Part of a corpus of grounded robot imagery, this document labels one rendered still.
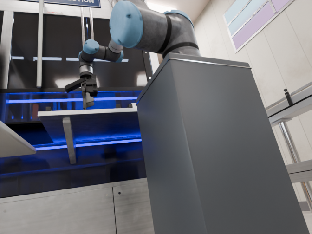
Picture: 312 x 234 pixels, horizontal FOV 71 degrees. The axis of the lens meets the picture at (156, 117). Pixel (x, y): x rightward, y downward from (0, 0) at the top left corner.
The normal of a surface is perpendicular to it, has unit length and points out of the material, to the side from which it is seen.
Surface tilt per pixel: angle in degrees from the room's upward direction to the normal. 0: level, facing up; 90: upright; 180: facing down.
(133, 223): 90
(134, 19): 122
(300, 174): 90
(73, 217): 90
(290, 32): 90
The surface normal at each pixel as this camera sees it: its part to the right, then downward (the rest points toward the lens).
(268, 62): -0.91, 0.00
